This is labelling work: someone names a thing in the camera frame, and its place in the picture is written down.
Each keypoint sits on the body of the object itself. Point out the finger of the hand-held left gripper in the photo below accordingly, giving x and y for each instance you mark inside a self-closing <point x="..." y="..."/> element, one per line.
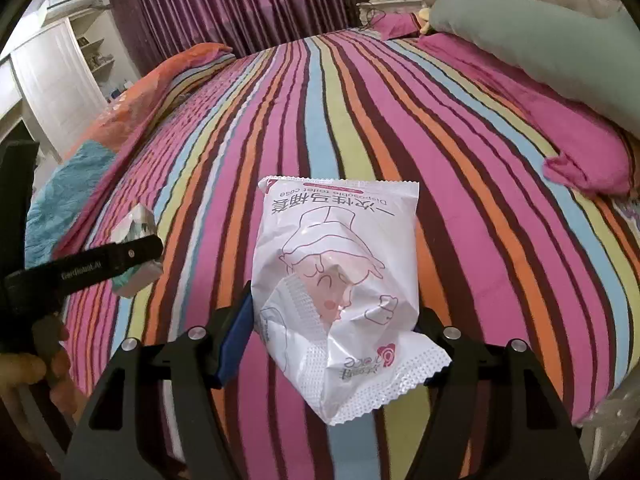
<point x="110" y="260"/>

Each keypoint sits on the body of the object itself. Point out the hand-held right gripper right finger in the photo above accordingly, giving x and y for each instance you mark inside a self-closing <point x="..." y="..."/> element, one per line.
<point x="442" y="342"/>

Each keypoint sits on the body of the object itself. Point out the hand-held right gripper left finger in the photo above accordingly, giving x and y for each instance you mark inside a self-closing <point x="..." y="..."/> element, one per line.
<point x="235" y="332"/>

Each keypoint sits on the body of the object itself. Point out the teal white wrapper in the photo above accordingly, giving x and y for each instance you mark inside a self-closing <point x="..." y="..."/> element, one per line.
<point x="134" y="225"/>

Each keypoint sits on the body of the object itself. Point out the white printed plastic packet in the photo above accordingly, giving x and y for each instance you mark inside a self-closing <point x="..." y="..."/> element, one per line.
<point x="335" y="280"/>

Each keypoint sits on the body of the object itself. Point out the person's left hand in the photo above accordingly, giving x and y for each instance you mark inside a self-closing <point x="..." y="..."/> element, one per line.
<point x="22" y="370"/>

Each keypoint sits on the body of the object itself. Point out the white wardrobe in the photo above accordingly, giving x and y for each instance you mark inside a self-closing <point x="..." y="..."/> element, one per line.
<point x="55" y="70"/>

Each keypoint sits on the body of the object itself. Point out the orange and teal blanket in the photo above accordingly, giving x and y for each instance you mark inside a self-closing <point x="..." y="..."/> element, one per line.
<point x="150" y="90"/>

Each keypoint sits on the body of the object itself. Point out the white lace bed skirt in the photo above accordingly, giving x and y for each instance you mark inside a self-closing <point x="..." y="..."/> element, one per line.
<point x="610" y="435"/>

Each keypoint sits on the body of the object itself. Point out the striped bed sheet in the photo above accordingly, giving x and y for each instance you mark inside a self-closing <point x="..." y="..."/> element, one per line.
<point x="350" y="125"/>

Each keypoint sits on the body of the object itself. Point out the large pink pillow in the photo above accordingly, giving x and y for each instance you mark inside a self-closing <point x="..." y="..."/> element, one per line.
<point x="545" y="125"/>

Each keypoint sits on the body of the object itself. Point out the white air conditioner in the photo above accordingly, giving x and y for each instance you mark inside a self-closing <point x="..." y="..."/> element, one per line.
<point x="75" y="1"/>

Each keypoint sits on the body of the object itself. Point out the purple curtain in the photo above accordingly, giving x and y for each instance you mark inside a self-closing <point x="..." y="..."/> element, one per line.
<point x="225" y="5"/>

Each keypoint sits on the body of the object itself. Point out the long grey-green bolster pillow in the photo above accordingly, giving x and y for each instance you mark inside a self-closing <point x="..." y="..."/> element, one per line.
<point x="540" y="40"/>

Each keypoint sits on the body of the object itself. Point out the small pink pillow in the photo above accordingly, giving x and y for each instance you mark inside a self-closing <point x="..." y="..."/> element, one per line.
<point x="397" y="25"/>

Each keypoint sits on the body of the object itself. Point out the yellow plush toy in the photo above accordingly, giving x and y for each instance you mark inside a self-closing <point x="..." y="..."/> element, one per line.
<point x="425" y="20"/>

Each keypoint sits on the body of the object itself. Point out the white nightstand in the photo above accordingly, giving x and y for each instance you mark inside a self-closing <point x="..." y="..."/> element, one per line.
<point x="387" y="7"/>

